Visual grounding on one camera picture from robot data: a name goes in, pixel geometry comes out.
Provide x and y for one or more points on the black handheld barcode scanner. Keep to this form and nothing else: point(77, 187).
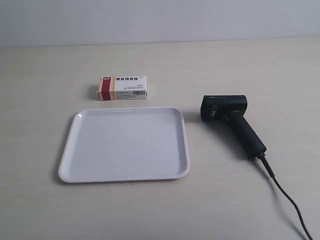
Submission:
point(231, 109)

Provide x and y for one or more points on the white red medicine box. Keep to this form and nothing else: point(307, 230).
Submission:
point(113, 88)

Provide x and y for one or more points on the white plastic tray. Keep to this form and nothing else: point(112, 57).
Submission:
point(107, 145)

